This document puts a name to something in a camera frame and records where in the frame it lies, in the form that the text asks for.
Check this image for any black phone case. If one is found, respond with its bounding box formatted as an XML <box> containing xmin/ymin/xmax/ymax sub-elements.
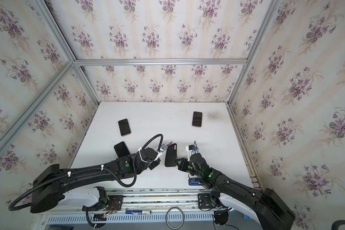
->
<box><xmin>164</xmin><ymin>143</ymin><xmax>177</xmax><ymax>167</ymax></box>

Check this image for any pink-cased phone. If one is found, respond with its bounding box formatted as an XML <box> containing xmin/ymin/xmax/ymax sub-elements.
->
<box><xmin>192</xmin><ymin>111</ymin><xmax>203</xmax><ymax>127</ymax></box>
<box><xmin>118</xmin><ymin>119</ymin><xmax>131</xmax><ymax>137</ymax></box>

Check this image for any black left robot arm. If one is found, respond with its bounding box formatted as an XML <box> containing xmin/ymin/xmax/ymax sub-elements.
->
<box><xmin>30</xmin><ymin>148</ymin><xmax>166</xmax><ymax>214</ymax></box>

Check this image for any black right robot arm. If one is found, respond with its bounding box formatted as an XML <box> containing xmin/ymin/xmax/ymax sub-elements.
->
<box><xmin>175</xmin><ymin>153</ymin><xmax>295</xmax><ymax>230</ymax></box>

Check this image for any black phone left front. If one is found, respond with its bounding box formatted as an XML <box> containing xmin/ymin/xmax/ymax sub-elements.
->
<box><xmin>114</xmin><ymin>141</ymin><xmax>130</xmax><ymax>158</ymax></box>

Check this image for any blue black box cutter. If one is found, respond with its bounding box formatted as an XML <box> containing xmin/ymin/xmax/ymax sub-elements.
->
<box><xmin>188</xmin><ymin>178</ymin><xmax>202</xmax><ymax>186</ymax></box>

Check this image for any blue marker pen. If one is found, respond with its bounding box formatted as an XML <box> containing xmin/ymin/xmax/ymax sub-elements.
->
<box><xmin>125</xmin><ymin>210</ymin><xmax>151</xmax><ymax>215</ymax></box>

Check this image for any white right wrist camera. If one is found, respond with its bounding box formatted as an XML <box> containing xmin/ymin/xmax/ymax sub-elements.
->
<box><xmin>186</xmin><ymin>145</ymin><xmax>197</xmax><ymax>161</ymax></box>

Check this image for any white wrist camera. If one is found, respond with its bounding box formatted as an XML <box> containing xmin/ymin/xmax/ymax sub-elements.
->
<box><xmin>157</xmin><ymin>144</ymin><xmax>168</xmax><ymax>158</ymax></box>
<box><xmin>186</xmin><ymin>145</ymin><xmax>197</xmax><ymax>161</ymax></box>

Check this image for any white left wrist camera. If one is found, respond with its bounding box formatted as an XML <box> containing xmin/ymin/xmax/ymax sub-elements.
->
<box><xmin>157</xmin><ymin>144</ymin><xmax>168</xmax><ymax>158</ymax></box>

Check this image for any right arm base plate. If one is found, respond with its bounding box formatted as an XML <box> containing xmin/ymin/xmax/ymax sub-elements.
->
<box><xmin>197</xmin><ymin>193</ymin><xmax>216</xmax><ymax>210</ymax></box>

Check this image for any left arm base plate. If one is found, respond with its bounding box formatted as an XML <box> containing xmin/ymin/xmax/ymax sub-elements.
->
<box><xmin>104</xmin><ymin>195</ymin><xmax>124</xmax><ymax>212</ymax></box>

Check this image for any small circuit board with wires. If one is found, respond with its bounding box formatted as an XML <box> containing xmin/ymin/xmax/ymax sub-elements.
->
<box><xmin>92</xmin><ymin>201</ymin><xmax>117</xmax><ymax>221</ymax></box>

